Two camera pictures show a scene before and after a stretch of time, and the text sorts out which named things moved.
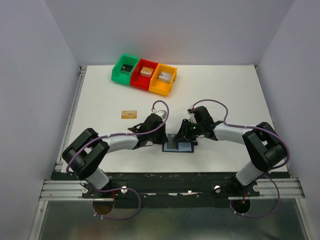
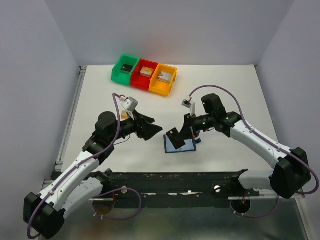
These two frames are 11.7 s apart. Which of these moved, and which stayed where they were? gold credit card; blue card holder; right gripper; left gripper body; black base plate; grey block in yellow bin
Moved: left gripper body; blue card holder
Stayed: gold credit card; black base plate; right gripper; grey block in yellow bin
